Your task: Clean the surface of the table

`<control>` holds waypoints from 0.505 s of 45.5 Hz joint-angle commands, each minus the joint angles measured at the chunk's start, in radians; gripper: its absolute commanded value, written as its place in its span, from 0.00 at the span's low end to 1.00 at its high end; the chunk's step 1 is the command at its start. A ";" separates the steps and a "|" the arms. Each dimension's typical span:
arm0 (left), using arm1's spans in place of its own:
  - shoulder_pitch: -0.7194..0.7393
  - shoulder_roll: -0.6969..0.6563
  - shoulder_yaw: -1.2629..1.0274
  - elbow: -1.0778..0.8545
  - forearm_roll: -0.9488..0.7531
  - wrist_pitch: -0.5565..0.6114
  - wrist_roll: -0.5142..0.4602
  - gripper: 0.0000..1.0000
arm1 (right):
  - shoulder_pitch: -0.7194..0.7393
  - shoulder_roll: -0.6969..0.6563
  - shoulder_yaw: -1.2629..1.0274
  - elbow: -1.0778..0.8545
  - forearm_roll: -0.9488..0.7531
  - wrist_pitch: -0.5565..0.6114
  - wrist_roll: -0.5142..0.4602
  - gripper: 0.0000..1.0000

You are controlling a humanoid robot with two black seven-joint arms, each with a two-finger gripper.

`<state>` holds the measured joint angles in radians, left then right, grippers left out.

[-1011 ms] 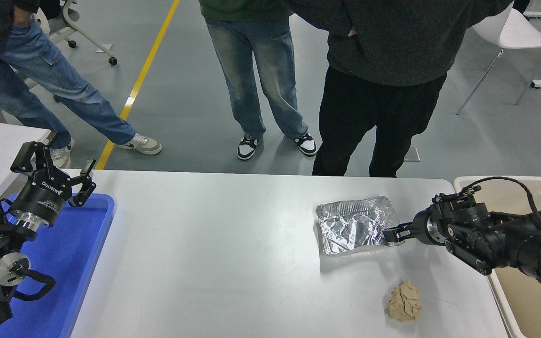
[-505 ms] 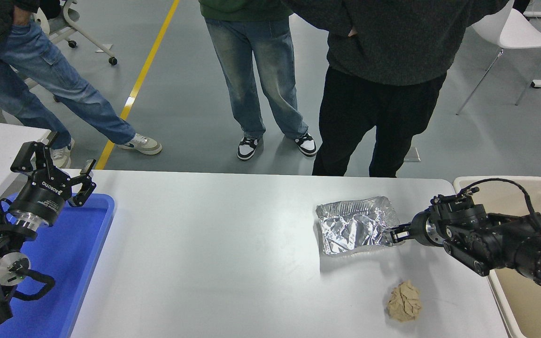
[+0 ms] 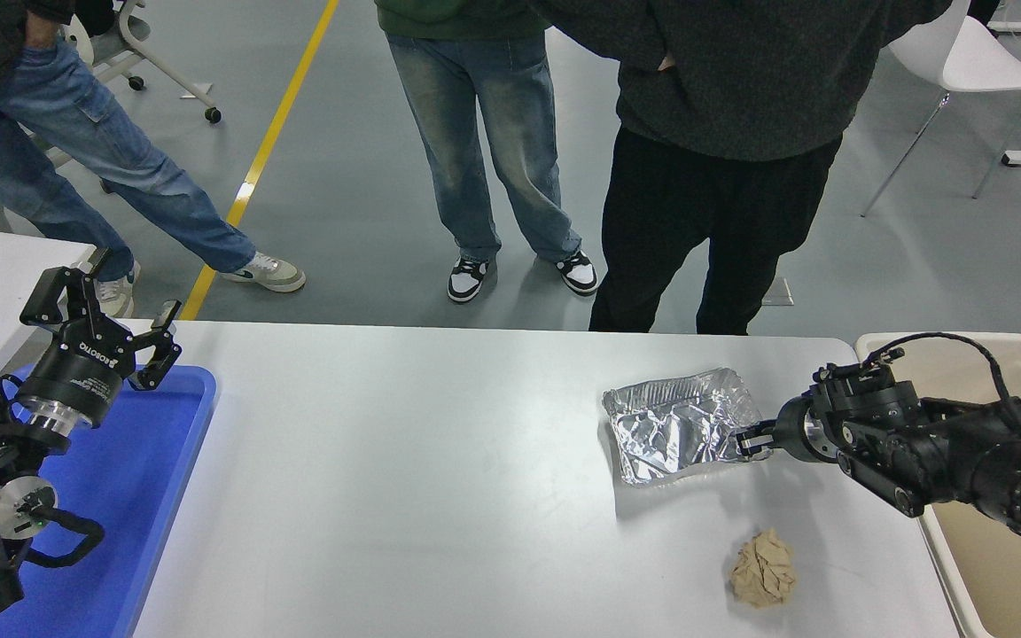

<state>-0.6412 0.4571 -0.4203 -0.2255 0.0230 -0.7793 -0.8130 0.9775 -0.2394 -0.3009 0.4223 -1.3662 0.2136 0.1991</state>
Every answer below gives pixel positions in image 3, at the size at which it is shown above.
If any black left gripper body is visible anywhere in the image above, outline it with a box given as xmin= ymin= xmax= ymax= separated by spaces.
xmin=19 ymin=317 xmax=136 ymax=429

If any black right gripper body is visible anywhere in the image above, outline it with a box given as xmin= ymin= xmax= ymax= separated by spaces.
xmin=772 ymin=394 xmax=819 ymax=463

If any foil tray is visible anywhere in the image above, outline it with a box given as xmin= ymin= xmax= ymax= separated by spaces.
xmin=602 ymin=367 xmax=764 ymax=486

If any tan paper ball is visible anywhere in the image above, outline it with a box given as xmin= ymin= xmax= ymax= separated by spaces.
xmin=729 ymin=528 xmax=798 ymax=609

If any blue plastic tray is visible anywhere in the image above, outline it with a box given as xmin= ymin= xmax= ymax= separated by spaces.
xmin=0 ymin=363 xmax=217 ymax=638

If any person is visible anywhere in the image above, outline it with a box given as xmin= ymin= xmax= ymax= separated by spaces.
xmin=0 ymin=0 xmax=308 ymax=318
xmin=530 ymin=0 xmax=955 ymax=336
xmin=376 ymin=0 xmax=600 ymax=304

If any large pale plastic bin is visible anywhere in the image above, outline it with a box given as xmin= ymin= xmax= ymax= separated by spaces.
xmin=853 ymin=332 xmax=1021 ymax=638

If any grey rolling office chair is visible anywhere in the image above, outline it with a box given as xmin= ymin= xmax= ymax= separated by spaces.
xmin=63 ymin=0 xmax=223 ymax=125

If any white shell chair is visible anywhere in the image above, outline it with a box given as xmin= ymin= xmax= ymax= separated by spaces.
xmin=861 ymin=13 xmax=1021 ymax=218

